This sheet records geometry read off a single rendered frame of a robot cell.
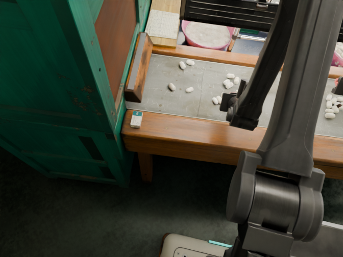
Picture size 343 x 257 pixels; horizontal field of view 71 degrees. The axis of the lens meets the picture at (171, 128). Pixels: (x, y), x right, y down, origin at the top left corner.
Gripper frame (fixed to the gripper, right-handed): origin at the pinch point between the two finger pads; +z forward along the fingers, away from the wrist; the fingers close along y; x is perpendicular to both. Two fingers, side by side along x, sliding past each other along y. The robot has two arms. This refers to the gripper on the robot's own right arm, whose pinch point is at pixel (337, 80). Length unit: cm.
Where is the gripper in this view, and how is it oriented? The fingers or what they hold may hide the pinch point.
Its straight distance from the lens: 116.3
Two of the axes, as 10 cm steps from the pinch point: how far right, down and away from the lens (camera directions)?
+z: 0.4, -4.5, 8.9
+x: -1.3, 8.8, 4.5
